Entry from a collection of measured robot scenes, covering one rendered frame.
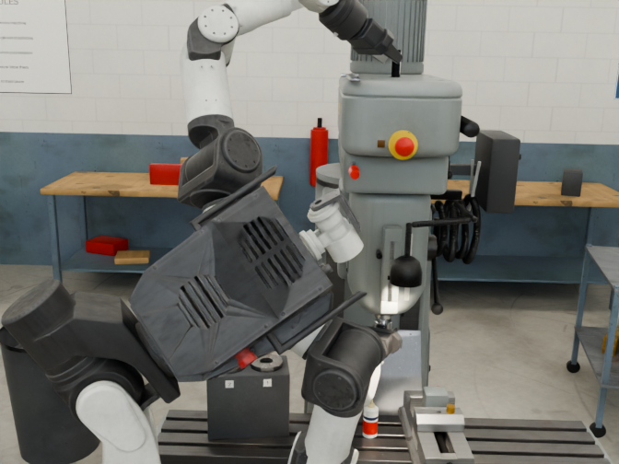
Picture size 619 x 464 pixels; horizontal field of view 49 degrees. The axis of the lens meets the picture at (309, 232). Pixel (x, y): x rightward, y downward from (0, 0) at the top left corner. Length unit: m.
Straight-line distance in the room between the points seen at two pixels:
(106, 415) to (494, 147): 1.23
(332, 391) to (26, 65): 5.46
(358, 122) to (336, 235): 0.29
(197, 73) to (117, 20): 4.78
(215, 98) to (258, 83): 4.58
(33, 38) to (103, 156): 1.11
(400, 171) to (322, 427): 0.61
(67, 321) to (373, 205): 0.77
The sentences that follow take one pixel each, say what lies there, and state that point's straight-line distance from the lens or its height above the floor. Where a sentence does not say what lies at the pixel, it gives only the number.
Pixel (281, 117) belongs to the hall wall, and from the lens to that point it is 5.91.
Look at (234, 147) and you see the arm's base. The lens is 1.24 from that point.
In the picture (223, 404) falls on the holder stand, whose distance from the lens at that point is 1.89.
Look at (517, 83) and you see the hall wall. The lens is 6.09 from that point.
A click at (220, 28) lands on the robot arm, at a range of 1.39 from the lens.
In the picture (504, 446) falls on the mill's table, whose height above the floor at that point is 0.93.
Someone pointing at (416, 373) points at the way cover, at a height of 0.97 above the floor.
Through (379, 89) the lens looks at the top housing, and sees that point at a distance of 1.46.
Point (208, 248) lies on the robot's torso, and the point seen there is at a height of 1.64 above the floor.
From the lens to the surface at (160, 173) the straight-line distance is 5.53.
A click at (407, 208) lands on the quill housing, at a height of 1.59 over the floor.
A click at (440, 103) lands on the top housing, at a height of 1.85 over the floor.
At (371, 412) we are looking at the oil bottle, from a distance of 1.92.
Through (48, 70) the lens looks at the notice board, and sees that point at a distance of 6.32.
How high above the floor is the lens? 1.96
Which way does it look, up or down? 15 degrees down
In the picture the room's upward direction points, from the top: 1 degrees clockwise
